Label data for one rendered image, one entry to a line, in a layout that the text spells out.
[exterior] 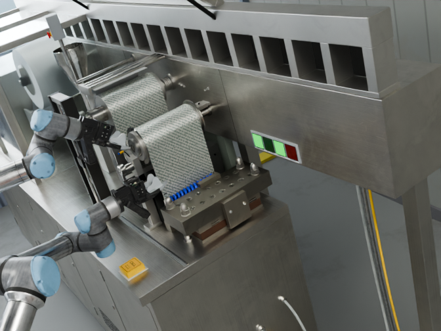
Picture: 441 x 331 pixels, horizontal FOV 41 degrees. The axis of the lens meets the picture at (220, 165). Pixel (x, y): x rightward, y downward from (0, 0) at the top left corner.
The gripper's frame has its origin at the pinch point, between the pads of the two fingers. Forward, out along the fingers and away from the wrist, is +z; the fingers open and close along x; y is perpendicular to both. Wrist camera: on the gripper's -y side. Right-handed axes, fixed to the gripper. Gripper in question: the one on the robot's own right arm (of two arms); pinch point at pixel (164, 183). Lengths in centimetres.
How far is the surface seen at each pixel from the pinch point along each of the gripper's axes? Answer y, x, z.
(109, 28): 43, 85, 33
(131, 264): -16.7, -9.8, -25.6
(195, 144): 8.3, -0.2, 17.3
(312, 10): 56, -61, 33
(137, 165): 8.3, 7.1, -5.0
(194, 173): -2.5, -0.3, 13.0
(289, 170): -110, 130, 148
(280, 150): 8.8, -36.3, 29.4
